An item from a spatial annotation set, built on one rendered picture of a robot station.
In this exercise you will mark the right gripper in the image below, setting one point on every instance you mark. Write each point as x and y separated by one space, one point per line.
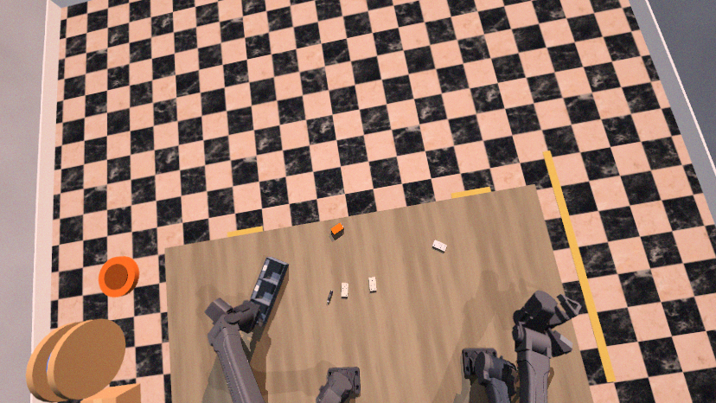
569 311

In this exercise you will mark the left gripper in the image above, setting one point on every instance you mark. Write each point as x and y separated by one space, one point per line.
251 315

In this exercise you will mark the dark grey rack of bins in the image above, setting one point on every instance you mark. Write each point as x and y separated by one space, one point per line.
265 292

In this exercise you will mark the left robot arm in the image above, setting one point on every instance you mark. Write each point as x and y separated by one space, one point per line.
226 340

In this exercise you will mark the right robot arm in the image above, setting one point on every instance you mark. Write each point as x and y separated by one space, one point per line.
534 351

